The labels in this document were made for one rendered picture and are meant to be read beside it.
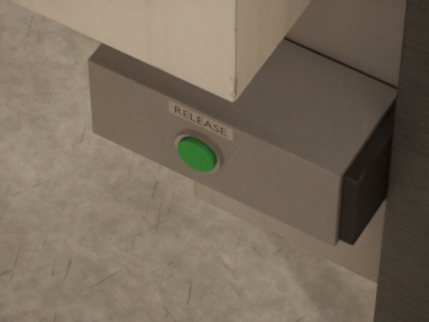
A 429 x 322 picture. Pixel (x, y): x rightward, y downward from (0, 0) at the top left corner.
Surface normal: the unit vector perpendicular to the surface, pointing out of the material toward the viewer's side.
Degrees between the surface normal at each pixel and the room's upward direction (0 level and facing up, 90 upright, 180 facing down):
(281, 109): 0
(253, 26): 90
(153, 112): 90
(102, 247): 0
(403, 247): 90
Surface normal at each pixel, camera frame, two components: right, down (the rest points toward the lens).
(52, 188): 0.00, -0.61
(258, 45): 0.86, 0.40
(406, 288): -0.51, 0.68
